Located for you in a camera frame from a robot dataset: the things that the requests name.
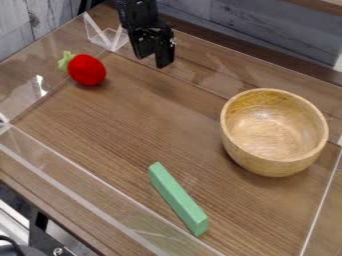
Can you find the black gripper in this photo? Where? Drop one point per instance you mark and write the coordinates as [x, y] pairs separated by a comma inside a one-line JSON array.
[[139, 17]]

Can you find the red plush strawberry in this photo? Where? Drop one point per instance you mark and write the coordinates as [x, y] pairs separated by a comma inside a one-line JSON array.
[[83, 67]]

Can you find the green rectangular block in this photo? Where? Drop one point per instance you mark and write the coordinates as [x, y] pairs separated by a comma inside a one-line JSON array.
[[179, 200]]

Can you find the clear acrylic front wall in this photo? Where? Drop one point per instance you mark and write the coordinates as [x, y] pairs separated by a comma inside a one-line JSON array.
[[84, 161]]

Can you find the wooden bowl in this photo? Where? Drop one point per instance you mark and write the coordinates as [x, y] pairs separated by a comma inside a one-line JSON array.
[[274, 131]]

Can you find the clear acrylic corner bracket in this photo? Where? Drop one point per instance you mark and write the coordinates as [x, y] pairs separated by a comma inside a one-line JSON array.
[[111, 39]]

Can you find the black metal table frame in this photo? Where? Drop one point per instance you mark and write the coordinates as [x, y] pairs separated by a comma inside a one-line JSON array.
[[40, 239]]

